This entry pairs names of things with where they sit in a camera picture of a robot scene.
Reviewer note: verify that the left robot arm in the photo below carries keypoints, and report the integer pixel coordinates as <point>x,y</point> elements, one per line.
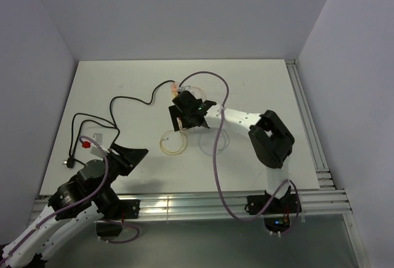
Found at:
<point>84,199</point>

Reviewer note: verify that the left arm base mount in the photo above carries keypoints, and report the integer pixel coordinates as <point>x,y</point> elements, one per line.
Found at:
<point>117,229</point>

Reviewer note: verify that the aluminium right side rail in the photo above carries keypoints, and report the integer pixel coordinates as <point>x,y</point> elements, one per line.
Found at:
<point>322,169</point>

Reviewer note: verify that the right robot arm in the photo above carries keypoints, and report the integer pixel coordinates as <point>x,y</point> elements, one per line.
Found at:
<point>270,138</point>

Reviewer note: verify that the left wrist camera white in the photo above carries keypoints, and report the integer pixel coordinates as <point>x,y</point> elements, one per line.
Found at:
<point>92,146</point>

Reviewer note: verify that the beige red power strip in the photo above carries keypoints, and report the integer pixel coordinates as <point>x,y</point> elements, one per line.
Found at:
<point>174,95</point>

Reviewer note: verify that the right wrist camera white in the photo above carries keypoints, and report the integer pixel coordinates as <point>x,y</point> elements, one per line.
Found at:
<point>186,88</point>

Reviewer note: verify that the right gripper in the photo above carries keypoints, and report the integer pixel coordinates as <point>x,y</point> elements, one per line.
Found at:
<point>175,113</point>

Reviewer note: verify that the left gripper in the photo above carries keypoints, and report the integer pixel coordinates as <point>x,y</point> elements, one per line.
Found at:
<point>128,158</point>

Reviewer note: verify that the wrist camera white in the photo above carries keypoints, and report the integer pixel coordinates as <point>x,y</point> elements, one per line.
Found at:
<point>92,146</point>
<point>186,88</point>

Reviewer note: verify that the aluminium front rail frame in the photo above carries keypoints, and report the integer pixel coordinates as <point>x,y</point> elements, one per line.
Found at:
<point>206,206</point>

